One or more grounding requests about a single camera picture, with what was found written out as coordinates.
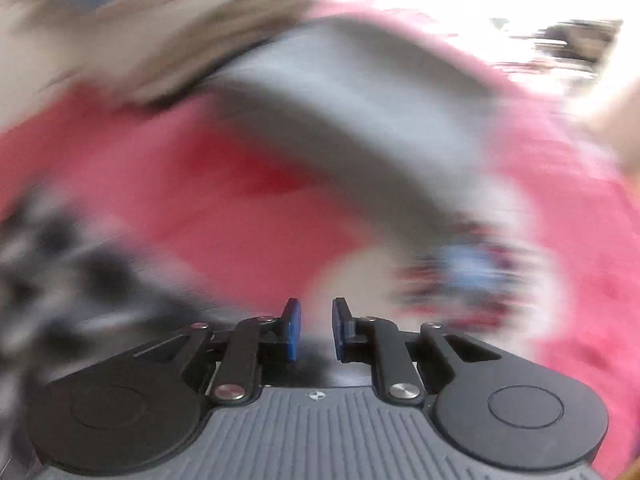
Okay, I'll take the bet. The pink floral blanket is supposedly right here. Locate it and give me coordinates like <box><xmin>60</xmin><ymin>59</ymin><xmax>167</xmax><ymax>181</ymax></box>
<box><xmin>0</xmin><ymin>0</ymin><xmax>640</xmax><ymax>480</ymax></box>

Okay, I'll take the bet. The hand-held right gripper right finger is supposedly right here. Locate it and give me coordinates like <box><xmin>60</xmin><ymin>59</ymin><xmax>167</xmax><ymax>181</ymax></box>
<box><xmin>331</xmin><ymin>297</ymin><xmax>502</xmax><ymax>406</ymax></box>

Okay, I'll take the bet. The beige folded clothes stack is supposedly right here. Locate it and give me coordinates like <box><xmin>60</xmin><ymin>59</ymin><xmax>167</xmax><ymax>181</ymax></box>
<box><xmin>0</xmin><ymin>0</ymin><xmax>383</xmax><ymax>108</ymax></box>

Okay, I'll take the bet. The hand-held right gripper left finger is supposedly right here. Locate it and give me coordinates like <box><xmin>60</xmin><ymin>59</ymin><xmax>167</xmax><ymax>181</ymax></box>
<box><xmin>132</xmin><ymin>298</ymin><xmax>302</xmax><ymax>406</ymax></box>

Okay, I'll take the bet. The grey folded garment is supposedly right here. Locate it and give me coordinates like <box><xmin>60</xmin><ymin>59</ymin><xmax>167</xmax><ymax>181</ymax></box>
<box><xmin>207</xmin><ymin>15</ymin><xmax>498</xmax><ymax>248</ymax></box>

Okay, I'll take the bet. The black white plaid shirt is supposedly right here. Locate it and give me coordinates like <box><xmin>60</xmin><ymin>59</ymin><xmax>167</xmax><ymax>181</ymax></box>
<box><xmin>0</xmin><ymin>192</ymin><xmax>226</xmax><ymax>366</ymax></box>

